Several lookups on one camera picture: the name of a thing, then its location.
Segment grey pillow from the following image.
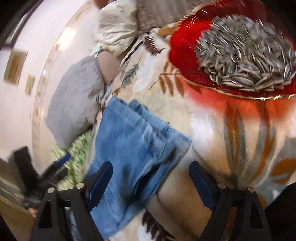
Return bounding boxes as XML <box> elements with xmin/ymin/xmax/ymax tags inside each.
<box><xmin>45</xmin><ymin>56</ymin><xmax>105</xmax><ymax>150</ymax></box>

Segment red glass plate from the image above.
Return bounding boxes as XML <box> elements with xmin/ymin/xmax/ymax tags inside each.
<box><xmin>169</xmin><ymin>1</ymin><xmax>295</xmax><ymax>100</ymax></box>

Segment floral beige fleece blanket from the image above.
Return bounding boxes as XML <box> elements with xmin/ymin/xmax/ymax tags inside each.
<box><xmin>95</xmin><ymin>32</ymin><xmax>295</xmax><ymax>240</ymax></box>

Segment blue denim pants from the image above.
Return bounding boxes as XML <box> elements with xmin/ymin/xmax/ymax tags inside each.
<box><xmin>86</xmin><ymin>97</ymin><xmax>191</xmax><ymax>239</ymax></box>

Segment cream crumpled pillow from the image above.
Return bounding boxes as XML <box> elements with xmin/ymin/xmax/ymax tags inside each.
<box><xmin>91</xmin><ymin>1</ymin><xmax>137</xmax><ymax>57</ymax></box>

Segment pile of sunflower seeds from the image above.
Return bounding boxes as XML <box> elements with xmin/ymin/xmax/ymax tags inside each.
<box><xmin>195</xmin><ymin>15</ymin><xmax>295</xmax><ymax>92</ymax></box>

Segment striped brown bed sheet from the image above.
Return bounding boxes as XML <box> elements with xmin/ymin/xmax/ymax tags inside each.
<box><xmin>136</xmin><ymin>0</ymin><xmax>209</xmax><ymax>32</ymax></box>

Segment green checkered quilt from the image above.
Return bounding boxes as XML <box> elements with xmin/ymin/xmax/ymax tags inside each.
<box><xmin>50</xmin><ymin>131</ymin><xmax>92</xmax><ymax>190</ymax></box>

